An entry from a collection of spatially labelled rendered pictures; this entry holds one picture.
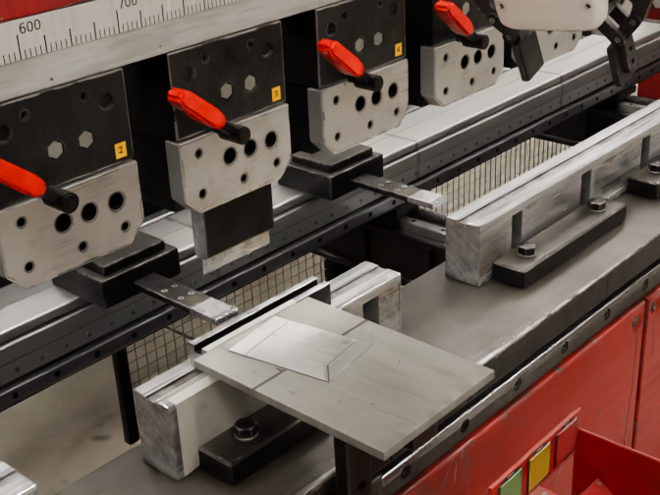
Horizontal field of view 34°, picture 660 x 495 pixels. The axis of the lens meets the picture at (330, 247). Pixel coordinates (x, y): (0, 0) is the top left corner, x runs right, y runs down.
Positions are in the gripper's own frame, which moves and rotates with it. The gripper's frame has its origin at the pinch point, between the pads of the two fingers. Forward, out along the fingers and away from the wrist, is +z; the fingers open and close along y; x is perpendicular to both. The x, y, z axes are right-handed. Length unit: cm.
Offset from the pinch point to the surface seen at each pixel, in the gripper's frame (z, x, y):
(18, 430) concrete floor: 116, -4, -186
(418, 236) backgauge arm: 54, 30, -56
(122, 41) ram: -15.7, -22.6, -29.2
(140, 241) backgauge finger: 18, -16, -57
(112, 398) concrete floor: 125, 19, -178
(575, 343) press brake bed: 60, 19, -24
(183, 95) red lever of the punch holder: -9.6, -21.6, -25.9
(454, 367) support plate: 27.4, -15.2, -12.7
